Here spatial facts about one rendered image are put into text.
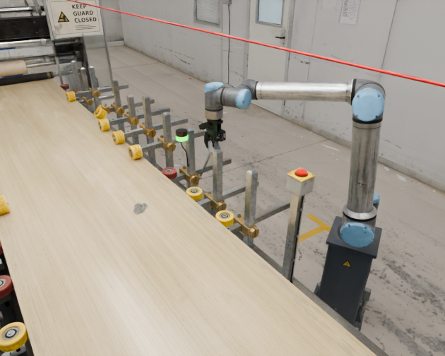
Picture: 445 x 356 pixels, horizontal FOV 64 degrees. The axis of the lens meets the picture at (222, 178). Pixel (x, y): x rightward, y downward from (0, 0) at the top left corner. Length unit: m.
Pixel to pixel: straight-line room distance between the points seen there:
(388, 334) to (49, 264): 1.89
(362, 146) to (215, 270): 0.78
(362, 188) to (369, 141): 0.22
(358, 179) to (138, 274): 0.99
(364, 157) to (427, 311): 1.37
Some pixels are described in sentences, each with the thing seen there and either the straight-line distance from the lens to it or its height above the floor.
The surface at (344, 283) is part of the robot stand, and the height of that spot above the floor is 0.34.
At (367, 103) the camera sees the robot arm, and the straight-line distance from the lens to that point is 1.52.
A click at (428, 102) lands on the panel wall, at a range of 3.93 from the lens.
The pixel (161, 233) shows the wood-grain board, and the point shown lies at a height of 0.90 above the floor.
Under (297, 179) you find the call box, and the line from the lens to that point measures 1.26.
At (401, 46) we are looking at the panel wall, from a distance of 4.03.
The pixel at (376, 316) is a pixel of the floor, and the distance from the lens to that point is 2.55.
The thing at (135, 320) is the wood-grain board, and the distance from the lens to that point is 1.23.
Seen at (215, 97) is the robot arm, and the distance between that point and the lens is 1.70.
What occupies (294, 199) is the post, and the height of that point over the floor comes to 1.12.
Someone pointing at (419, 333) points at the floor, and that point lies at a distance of 2.57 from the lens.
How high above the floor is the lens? 1.85
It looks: 30 degrees down
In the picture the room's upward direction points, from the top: straight up
